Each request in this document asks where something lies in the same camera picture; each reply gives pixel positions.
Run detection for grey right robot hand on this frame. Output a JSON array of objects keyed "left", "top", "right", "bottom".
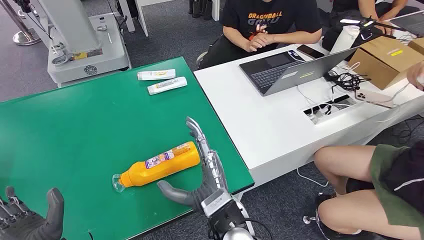
[{"left": 156, "top": 116, "right": 230, "bottom": 213}]

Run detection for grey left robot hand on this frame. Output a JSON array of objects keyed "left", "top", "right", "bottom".
[{"left": 0, "top": 186, "right": 65, "bottom": 240}]

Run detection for orange plastic bottle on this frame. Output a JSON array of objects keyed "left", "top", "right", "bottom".
[{"left": 111, "top": 141, "right": 202, "bottom": 194}]

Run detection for white drink bottle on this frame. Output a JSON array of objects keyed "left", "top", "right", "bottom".
[{"left": 329, "top": 25, "right": 361, "bottom": 55}]

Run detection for white tube with yellow print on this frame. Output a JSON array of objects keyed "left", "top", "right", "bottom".
[
  {"left": 137, "top": 68, "right": 177, "bottom": 81},
  {"left": 147, "top": 76, "right": 188, "bottom": 96}
]

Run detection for chrome chair base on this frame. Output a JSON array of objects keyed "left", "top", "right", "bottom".
[{"left": 302, "top": 192, "right": 332, "bottom": 240}]

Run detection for grey open laptop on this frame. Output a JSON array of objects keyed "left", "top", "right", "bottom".
[{"left": 238, "top": 46, "right": 360, "bottom": 97}]

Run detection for person with controller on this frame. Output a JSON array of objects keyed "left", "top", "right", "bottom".
[{"left": 313, "top": 61, "right": 424, "bottom": 240}]

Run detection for black smartphone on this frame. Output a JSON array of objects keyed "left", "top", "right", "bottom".
[{"left": 296, "top": 44, "right": 326, "bottom": 60}]

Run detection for person at desk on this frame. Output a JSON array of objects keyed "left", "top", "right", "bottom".
[{"left": 195, "top": 0, "right": 323, "bottom": 70}]

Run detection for white table leg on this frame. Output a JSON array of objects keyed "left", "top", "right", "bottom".
[{"left": 117, "top": 0, "right": 150, "bottom": 37}]

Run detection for pink smartphone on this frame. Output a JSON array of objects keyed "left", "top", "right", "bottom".
[{"left": 355, "top": 89, "right": 395, "bottom": 109}]

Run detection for grey white machine base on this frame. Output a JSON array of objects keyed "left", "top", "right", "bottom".
[{"left": 29, "top": 0, "right": 132, "bottom": 88}]

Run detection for black bag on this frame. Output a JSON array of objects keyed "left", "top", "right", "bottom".
[{"left": 321, "top": 11, "right": 385, "bottom": 52}]

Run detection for large cardboard box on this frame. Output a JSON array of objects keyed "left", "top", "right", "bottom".
[{"left": 347, "top": 35, "right": 424, "bottom": 91}]

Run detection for black stand with white lights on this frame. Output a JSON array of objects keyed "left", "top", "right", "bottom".
[{"left": 339, "top": 15, "right": 408, "bottom": 34}]

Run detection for person behind black bag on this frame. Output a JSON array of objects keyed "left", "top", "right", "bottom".
[{"left": 331, "top": 0, "right": 408, "bottom": 36}]

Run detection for small cardboard box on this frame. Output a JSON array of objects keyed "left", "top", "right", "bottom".
[{"left": 407, "top": 37, "right": 424, "bottom": 57}]

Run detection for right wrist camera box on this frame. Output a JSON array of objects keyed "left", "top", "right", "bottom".
[{"left": 201, "top": 188, "right": 233, "bottom": 218}]

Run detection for white floor cable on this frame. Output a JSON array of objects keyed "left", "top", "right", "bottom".
[{"left": 296, "top": 167, "right": 329, "bottom": 188}]

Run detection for desk cable tray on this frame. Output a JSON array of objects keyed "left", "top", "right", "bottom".
[{"left": 303, "top": 94, "right": 359, "bottom": 125}]

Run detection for black cable bundle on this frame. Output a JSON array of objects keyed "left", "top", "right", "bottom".
[{"left": 326, "top": 72, "right": 372, "bottom": 95}]

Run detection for chrome stanchion post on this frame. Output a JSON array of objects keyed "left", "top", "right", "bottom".
[{"left": 0, "top": 0, "right": 42, "bottom": 47}]

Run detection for black floor cables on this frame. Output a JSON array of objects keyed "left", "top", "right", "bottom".
[{"left": 390, "top": 114, "right": 424, "bottom": 147}]

